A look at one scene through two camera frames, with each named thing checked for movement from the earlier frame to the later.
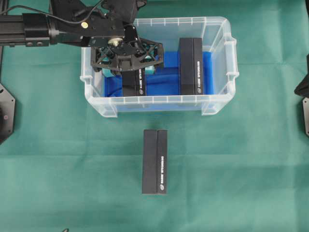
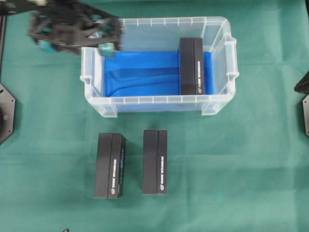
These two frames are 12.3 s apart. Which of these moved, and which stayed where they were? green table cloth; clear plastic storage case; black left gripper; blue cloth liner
Moved: black left gripper
Stayed: blue cloth liner; clear plastic storage case; green table cloth
